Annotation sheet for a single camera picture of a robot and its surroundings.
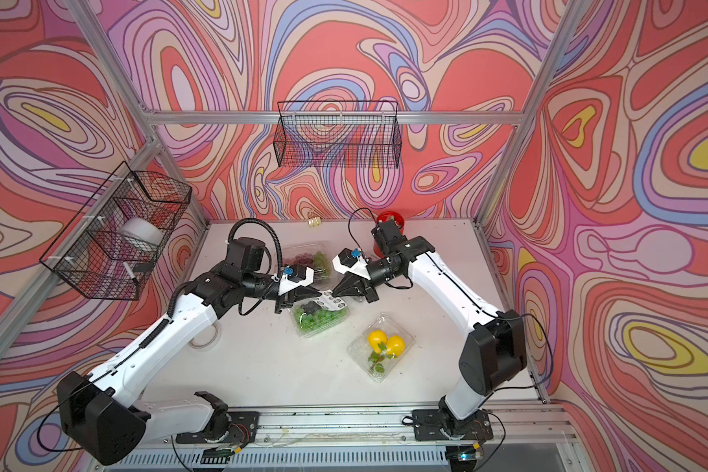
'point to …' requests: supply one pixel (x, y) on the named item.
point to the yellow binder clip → (313, 222)
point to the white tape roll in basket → (142, 233)
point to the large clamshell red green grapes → (316, 255)
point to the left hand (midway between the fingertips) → (320, 291)
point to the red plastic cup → (388, 216)
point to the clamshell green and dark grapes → (316, 323)
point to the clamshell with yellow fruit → (381, 348)
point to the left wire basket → (112, 245)
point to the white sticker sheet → (328, 301)
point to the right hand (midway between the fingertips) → (338, 298)
